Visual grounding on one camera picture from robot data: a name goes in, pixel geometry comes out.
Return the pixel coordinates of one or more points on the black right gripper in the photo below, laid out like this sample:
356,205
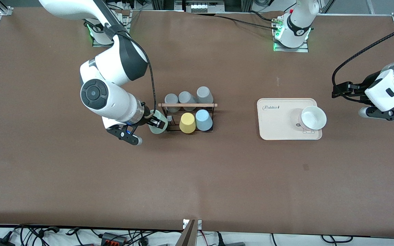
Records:
147,115

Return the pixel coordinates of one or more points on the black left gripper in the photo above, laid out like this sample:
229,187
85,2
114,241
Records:
364,85

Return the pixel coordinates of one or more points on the pale green cup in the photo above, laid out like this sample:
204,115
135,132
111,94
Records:
157,131

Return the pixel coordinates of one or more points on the light blue cup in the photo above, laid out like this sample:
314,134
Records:
204,119

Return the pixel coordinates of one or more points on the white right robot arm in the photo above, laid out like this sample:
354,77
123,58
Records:
115,99

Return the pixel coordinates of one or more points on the grey cup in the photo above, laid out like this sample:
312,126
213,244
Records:
204,94
171,99
185,97

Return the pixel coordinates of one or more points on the yellow cup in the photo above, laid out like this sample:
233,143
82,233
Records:
187,123

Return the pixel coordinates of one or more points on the white bowl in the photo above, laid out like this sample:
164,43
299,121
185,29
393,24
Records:
313,118

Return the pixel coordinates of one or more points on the beige plastic tray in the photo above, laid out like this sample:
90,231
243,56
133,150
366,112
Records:
275,126

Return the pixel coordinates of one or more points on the black red terminal connector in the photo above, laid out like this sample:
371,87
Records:
113,238

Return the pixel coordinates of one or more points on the grey device box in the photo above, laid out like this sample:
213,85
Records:
204,6

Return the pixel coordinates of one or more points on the black plug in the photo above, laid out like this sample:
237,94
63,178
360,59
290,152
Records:
231,243

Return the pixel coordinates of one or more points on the black power adapter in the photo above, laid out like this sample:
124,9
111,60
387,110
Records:
0,241

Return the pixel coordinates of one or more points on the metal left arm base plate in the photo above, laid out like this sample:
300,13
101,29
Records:
304,49

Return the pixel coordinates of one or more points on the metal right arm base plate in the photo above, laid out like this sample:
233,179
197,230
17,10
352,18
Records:
127,20

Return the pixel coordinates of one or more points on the white post bracket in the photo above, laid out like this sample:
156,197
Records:
199,224

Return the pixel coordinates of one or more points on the wooden camera post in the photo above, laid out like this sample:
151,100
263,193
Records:
186,235

